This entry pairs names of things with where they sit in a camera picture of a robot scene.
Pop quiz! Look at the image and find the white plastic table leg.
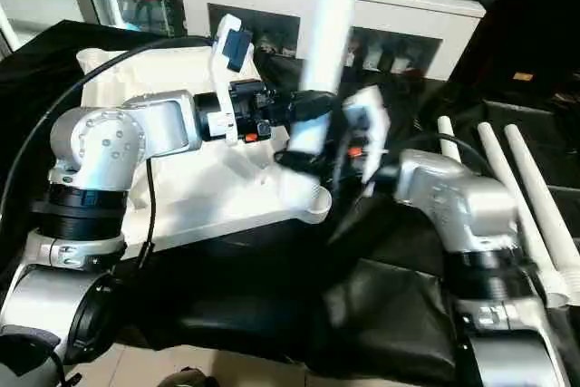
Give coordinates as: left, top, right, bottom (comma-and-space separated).
438, 115, 469, 169
477, 121, 574, 308
285, 0, 368, 158
503, 124, 580, 290

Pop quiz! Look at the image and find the white plastic table top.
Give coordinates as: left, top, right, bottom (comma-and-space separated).
77, 47, 334, 252

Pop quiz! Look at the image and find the black work mat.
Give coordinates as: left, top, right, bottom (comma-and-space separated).
0, 20, 580, 386

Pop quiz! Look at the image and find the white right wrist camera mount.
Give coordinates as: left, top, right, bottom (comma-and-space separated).
344, 85, 392, 199

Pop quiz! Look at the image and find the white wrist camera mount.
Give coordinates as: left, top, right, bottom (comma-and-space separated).
209, 14, 256, 146
344, 85, 392, 199

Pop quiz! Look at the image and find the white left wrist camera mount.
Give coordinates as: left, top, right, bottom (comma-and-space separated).
209, 14, 256, 146

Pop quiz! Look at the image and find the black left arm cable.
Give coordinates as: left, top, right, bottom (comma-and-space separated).
0, 35, 215, 270

